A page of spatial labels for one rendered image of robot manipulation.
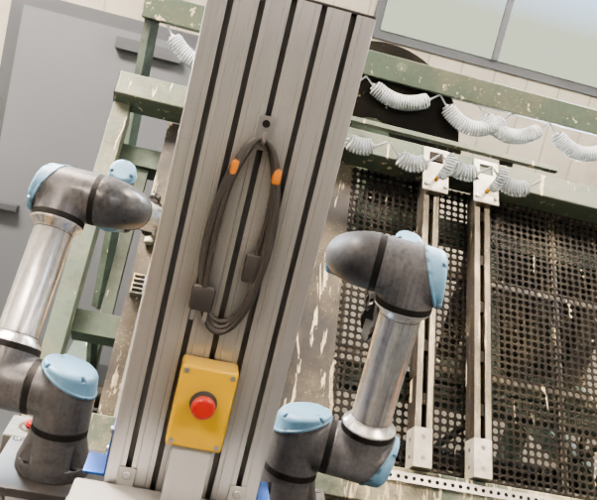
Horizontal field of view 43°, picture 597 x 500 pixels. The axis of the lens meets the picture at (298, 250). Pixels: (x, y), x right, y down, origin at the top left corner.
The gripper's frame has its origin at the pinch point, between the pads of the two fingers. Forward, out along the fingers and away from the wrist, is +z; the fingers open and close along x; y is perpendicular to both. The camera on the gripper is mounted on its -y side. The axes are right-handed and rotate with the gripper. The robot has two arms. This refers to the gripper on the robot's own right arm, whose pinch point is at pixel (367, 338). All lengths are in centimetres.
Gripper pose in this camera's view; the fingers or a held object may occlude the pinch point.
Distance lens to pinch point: 216.7
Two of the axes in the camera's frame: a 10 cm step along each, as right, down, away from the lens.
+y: 0.2, -6.1, 7.9
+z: -2.6, 7.6, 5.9
